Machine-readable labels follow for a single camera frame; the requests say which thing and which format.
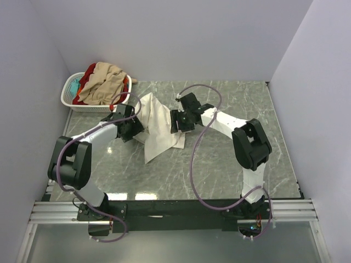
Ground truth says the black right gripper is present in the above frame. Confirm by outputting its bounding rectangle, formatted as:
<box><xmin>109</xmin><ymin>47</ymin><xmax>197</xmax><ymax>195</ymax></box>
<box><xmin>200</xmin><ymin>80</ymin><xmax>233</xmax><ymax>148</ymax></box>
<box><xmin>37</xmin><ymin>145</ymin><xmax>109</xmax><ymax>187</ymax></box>
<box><xmin>169</xmin><ymin>110</ymin><xmax>195</xmax><ymax>135</ymax></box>

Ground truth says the cream white t-shirt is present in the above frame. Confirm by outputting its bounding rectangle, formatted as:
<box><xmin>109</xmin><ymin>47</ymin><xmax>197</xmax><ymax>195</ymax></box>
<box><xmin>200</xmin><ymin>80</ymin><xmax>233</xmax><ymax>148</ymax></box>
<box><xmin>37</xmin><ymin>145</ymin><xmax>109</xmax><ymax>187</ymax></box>
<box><xmin>134</xmin><ymin>93</ymin><xmax>185</xmax><ymax>163</ymax></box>

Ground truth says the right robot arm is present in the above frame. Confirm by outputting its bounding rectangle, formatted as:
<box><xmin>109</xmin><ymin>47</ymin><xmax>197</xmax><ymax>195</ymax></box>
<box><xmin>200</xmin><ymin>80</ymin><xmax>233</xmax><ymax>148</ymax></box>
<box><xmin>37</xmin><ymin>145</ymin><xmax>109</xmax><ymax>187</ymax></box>
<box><xmin>171</xmin><ymin>93</ymin><xmax>272</xmax><ymax>219</ymax></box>

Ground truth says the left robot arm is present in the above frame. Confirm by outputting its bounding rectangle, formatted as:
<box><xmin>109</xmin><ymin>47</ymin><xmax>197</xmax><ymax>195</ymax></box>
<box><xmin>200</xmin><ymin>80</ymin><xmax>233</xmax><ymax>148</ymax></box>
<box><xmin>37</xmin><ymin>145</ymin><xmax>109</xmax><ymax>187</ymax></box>
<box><xmin>48</xmin><ymin>104</ymin><xmax>144</xmax><ymax>220</ymax></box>

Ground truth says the beige t-shirt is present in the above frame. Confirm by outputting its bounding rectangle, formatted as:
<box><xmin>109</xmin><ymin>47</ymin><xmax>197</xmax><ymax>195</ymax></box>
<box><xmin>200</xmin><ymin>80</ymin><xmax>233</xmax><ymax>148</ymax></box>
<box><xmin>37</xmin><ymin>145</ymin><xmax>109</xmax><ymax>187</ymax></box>
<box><xmin>77</xmin><ymin>62</ymin><xmax>129</xmax><ymax>106</ymax></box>

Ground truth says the white plastic laundry basket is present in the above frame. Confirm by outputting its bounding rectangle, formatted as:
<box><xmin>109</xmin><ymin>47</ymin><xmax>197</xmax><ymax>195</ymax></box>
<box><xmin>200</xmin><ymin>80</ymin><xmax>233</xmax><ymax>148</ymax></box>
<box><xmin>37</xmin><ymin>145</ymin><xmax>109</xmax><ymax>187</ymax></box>
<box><xmin>61</xmin><ymin>68</ymin><xmax>134</xmax><ymax>113</ymax></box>

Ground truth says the teal garment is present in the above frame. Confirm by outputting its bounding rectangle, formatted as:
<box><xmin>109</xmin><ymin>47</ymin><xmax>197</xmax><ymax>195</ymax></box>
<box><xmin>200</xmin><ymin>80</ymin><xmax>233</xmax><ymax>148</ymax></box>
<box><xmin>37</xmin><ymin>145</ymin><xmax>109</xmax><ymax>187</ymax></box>
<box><xmin>69</xmin><ymin>79</ymin><xmax>81</xmax><ymax>98</ymax></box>

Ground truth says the red t-shirt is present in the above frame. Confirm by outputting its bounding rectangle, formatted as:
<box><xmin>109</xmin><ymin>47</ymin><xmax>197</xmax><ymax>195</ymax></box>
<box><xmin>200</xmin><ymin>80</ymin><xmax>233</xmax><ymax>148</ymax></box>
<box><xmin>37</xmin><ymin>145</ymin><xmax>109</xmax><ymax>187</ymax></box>
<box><xmin>71</xmin><ymin>63</ymin><xmax>130</xmax><ymax>106</ymax></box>

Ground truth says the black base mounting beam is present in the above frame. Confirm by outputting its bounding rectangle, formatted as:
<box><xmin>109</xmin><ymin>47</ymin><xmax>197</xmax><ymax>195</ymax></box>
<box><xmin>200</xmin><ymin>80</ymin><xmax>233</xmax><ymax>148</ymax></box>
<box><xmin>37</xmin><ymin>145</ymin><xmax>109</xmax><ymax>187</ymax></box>
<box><xmin>76</xmin><ymin>199</ymin><xmax>274</xmax><ymax>237</ymax></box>

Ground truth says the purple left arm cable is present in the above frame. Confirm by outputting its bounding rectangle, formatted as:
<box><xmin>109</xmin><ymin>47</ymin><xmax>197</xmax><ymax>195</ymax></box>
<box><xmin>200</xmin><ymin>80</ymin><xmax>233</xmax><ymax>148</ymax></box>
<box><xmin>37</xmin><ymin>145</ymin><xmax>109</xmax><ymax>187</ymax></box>
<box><xmin>53</xmin><ymin>92</ymin><xmax>142</xmax><ymax>244</ymax></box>

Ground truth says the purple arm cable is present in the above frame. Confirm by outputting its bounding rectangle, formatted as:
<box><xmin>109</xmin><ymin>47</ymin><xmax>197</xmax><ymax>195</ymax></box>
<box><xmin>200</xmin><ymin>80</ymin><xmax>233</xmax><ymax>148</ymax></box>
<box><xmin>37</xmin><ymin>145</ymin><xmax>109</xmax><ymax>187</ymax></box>
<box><xmin>53</xmin><ymin>92</ymin><xmax>142</xmax><ymax>244</ymax></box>
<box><xmin>175</xmin><ymin>84</ymin><xmax>275</xmax><ymax>242</ymax></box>

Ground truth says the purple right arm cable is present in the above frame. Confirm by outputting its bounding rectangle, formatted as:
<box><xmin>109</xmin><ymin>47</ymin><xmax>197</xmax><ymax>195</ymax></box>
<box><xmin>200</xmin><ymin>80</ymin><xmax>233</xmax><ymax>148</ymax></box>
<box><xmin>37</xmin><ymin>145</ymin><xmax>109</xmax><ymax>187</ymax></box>
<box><xmin>175</xmin><ymin>84</ymin><xmax>275</xmax><ymax>242</ymax></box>

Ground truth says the aluminium frame rail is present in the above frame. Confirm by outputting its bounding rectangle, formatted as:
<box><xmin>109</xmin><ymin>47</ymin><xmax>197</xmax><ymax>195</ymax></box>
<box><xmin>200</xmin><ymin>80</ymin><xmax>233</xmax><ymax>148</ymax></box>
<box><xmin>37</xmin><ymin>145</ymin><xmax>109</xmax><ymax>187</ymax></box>
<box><xmin>29</xmin><ymin>199</ymin><xmax>319</xmax><ymax>225</ymax></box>

